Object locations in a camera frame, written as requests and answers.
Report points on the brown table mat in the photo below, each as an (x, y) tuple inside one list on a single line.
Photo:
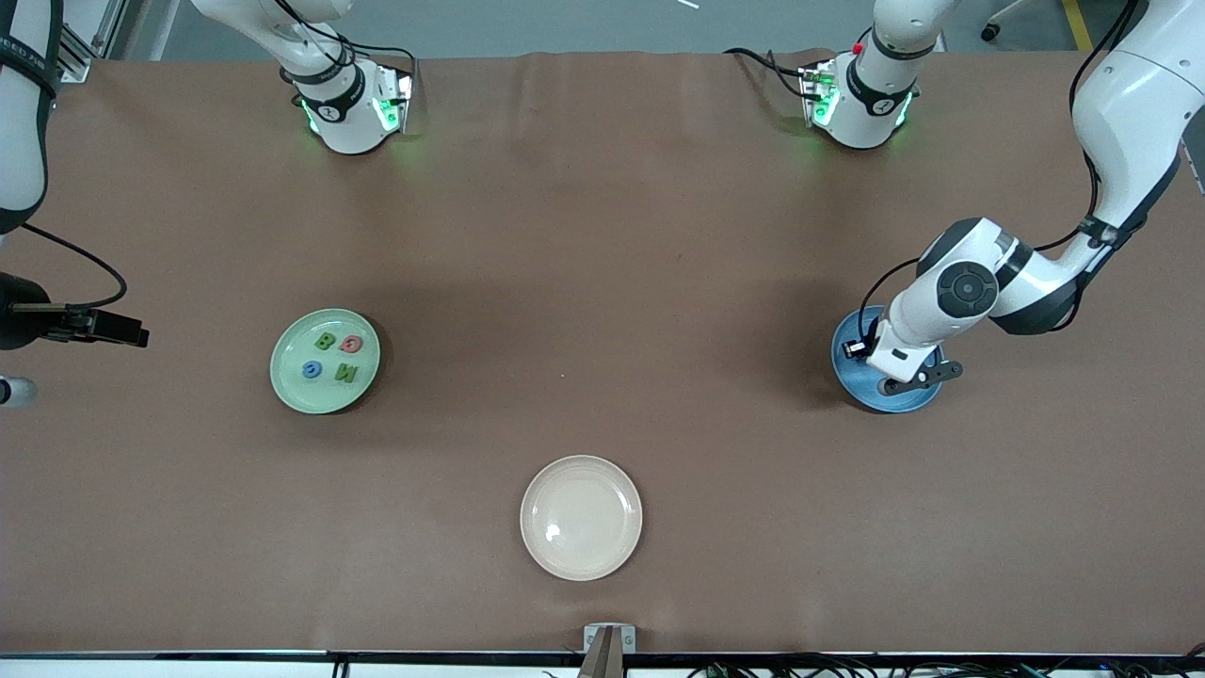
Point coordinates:
[(565, 424)]

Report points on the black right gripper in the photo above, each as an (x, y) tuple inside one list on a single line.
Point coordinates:
[(26, 322)]

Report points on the beige plate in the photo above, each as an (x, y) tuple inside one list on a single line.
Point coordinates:
[(581, 518)]

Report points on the pink letter Q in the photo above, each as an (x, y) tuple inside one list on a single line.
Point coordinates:
[(351, 345)]

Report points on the aluminium frame post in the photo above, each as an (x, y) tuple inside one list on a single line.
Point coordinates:
[(111, 24), (77, 68)]

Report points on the green letter B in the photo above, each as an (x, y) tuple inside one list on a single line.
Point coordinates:
[(326, 341)]

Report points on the blue plate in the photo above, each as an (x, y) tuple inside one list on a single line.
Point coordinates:
[(852, 386)]

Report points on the brown camera post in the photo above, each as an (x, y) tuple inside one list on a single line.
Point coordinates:
[(602, 659)]

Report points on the light green plate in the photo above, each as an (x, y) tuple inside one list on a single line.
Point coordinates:
[(325, 397)]

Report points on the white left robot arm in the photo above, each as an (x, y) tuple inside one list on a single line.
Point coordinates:
[(1130, 104)]

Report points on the black chair caster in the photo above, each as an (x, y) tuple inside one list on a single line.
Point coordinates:
[(988, 33)]

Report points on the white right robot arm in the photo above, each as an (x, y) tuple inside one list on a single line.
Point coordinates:
[(348, 122)]

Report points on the green letter N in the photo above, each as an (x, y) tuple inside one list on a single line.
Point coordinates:
[(346, 373)]

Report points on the metal table edge bracket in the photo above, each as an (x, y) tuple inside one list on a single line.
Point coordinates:
[(628, 640)]

